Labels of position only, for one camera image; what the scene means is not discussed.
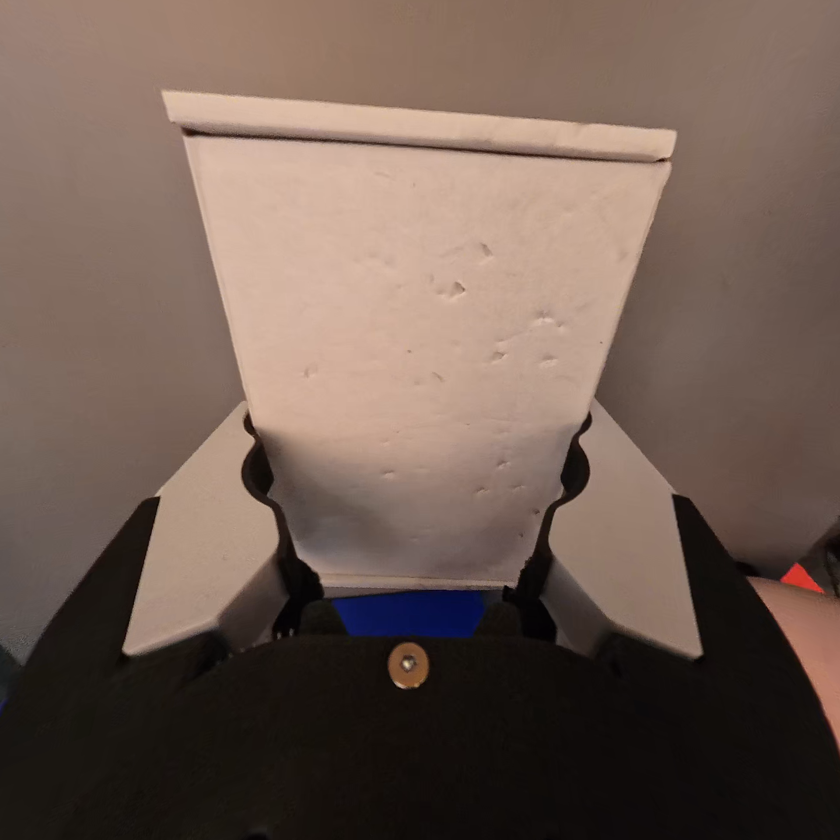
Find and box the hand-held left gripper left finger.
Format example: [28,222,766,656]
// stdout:
[121,400,326,657]

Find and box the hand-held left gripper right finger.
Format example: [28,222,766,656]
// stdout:
[502,399,705,660]

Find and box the blue plastic bin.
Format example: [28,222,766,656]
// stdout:
[328,589,487,639]

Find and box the white cardboard mailer box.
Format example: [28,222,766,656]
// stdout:
[161,90,678,589]

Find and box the person's right forearm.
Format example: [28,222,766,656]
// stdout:
[748,576,840,749]

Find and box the red cloth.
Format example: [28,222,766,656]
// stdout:
[781,563,826,595]

